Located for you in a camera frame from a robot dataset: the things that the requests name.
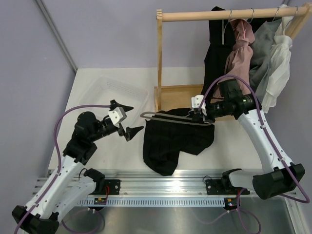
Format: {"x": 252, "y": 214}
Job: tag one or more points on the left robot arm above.
{"x": 47, "y": 209}

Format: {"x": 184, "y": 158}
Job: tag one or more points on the white slotted cable duct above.
{"x": 153, "y": 202}

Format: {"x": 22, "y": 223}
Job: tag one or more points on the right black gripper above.
{"x": 199, "y": 116}

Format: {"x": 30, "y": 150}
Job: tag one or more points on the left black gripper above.
{"x": 130, "y": 132}

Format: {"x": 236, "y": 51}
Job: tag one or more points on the black pleated skirt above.
{"x": 163, "y": 141}

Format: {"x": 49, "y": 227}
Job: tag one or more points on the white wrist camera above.
{"x": 198, "y": 104}
{"x": 117, "y": 116}

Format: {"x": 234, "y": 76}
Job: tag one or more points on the black hanging garment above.
{"x": 222, "y": 40}

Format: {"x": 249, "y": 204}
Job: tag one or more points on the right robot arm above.
{"x": 230, "y": 95}

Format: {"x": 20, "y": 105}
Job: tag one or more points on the white hanging garment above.
{"x": 279, "y": 72}

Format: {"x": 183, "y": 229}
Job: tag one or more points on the wooden clothes rack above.
{"x": 179, "y": 96}

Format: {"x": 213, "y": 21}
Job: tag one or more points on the pink hanging garment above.
{"x": 238, "y": 61}

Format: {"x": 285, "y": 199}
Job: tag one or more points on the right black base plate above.
{"x": 215, "y": 187}

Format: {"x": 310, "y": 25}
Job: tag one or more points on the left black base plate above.
{"x": 112, "y": 186}

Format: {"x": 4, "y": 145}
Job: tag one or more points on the aluminium mounting rail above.
{"x": 183, "y": 183}

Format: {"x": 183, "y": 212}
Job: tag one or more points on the metal skirt hanger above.
{"x": 170, "y": 118}

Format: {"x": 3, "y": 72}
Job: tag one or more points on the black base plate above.
{"x": 215, "y": 187}
{"x": 112, "y": 186}

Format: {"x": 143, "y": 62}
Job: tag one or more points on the white plastic basket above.
{"x": 104, "y": 89}

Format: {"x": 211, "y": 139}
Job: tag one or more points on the grey hanging garment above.
{"x": 264, "y": 32}

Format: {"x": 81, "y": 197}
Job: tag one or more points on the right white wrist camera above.
{"x": 198, "y": 104}

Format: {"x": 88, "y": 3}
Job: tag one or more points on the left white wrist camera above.
{"x": 117, "y": 116}

